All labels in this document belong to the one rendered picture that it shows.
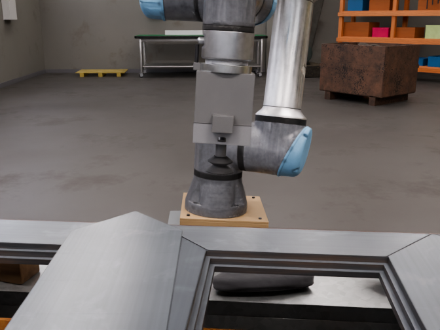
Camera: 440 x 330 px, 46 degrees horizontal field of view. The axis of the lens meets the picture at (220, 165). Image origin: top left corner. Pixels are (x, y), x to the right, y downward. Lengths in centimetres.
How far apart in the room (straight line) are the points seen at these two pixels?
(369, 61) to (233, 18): 687
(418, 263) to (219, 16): 44
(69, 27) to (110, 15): 98
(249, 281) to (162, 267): 29
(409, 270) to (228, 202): 54
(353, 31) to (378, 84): 421
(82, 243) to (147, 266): 13
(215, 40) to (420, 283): 42
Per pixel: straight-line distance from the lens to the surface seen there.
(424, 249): 83
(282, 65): 115
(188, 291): 67
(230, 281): 98
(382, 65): 746
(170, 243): 80
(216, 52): 73
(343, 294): 101
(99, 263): 75
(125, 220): 89
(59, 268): 75
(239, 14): 73
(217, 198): 118
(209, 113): 74
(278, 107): 114
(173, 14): 88
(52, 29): 1244
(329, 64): 798
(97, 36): 1221
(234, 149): 115
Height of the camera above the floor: 117
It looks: 16 degrees down
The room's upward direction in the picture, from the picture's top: straight up
